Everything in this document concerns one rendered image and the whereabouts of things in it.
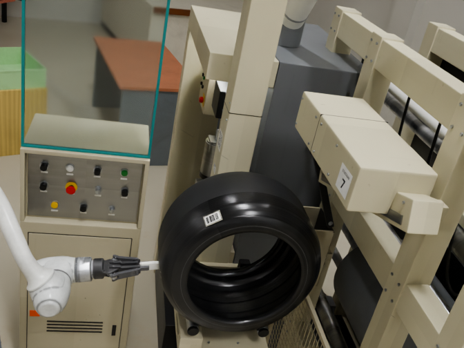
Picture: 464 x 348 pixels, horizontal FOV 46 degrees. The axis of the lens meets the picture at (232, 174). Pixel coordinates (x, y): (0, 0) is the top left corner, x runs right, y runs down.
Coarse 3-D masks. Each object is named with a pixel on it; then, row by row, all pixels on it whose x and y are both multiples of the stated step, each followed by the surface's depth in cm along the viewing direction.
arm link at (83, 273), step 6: (78, 258) 194; (84, 258) 195; (90, 258) 195; (78, 264) 192; (84, 264) 192; (90, 264) 193; (78, 270) 191; (84, 270) 191; (90, 270) 193; (78, 276) 191; (84, 276) 192; (90, 276) 193
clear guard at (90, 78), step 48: (48, 0) 205; (96, 0) 208; (144, 0) 210; (48, 48) 214; (96, 48) 217; (144, 48) 220; (48, 96) 223; (96, 96) 226; (144, 96) 229; (48, 144) 233; (96, 144) 237; (144, 144) 240
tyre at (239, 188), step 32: (192, 192) 196; (224, 192) 188; (256, 192) 188; (288, 192) 201; (192, 224) 183; (224, 224) 180; (256, 224) 182; (288, 224) 185; (160, 256) 193; (192, 256) 184; (288, 256) 225; (320, 256) 198; (192, 288) 221; (224, 288) 228; (256, 288) 228; (288, 288) 217; (192, 320) 201; (224, 320) 202; (256, 320) 203
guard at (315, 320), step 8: (312, 304) 217; (304, 312) 223; (312, 312) 213; (288, 320) 240; (304, 320) 222; (272, 328) 262; (280, 328) 250; (296, 328) 231; (320, 328) 206; (272, 336) 261; (280, 336) 249; (296, 336) 229; (320, 336) 203; (272, 344) 259; (328, 344) 199
